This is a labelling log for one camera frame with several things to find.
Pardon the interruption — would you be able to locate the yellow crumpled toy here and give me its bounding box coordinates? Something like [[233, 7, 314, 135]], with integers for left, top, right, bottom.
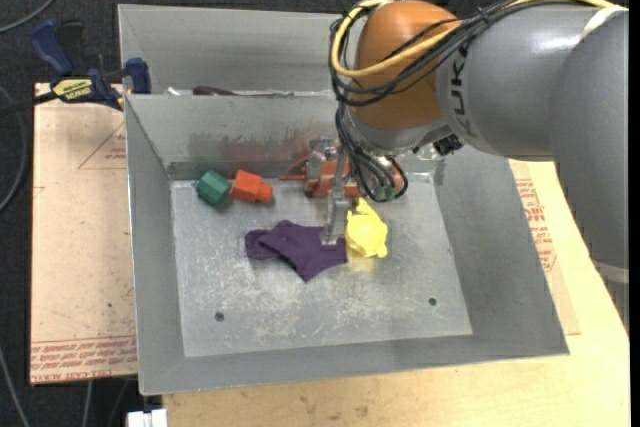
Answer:
[[344, 197, 390, 260]]

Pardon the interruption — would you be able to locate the purple cloth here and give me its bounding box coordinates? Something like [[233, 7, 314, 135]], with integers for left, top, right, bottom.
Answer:
[[243, 219, 350, 284]]

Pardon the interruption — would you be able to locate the grey metal bin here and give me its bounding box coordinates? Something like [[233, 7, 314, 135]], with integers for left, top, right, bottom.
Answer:
[[117, 3, 571, 397]]

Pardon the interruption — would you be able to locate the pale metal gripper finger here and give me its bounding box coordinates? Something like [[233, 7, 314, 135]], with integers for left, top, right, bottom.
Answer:
[[321, 194, 337, 247], [333, 197, 351, 244]]

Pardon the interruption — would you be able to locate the black cylinder on white bracket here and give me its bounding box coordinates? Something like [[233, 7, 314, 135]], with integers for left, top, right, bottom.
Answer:
[[415, 132, 464, 161]]

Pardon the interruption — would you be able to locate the orange plastic toy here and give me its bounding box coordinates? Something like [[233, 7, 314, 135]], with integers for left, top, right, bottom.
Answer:
[[278, 156, 407, 199]]

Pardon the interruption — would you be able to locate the green hexagonal block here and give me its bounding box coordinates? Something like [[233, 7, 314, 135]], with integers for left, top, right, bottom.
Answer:
[[194, 169, 233, 208]]

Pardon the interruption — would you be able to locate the orange block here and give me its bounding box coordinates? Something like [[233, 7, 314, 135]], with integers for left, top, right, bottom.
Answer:
[[229, 168, 275, 205]]

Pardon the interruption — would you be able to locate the brown cardboard board, red print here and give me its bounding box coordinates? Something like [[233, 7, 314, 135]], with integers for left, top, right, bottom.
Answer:
[[29, 82, 582, 386]]

